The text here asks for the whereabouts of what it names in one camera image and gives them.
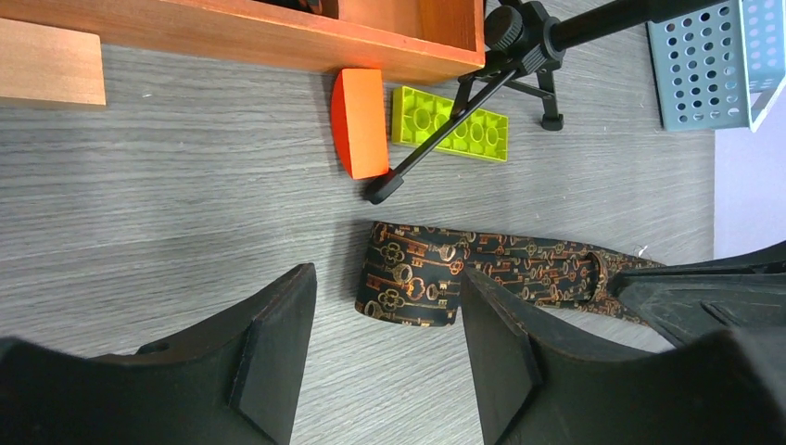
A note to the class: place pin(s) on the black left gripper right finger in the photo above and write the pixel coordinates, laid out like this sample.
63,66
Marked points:
540,380

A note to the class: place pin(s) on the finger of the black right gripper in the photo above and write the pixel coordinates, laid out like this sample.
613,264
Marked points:
684,302

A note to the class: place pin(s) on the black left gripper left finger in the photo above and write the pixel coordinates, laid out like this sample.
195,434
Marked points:
233,378

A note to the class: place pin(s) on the black key pattern tie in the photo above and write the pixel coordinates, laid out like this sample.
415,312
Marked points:
411,274

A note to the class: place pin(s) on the light blue plastic basket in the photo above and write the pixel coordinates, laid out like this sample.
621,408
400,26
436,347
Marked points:
721,67

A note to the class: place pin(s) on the orange red block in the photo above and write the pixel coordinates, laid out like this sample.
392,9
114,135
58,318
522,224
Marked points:
358,122

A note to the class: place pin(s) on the small black tripod stand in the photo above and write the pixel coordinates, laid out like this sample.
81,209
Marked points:
526,45

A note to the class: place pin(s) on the orange wooden compartment tray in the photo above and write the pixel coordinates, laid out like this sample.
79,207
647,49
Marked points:
421,42

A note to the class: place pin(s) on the tan wooden block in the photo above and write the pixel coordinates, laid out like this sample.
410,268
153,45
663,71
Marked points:
49,67

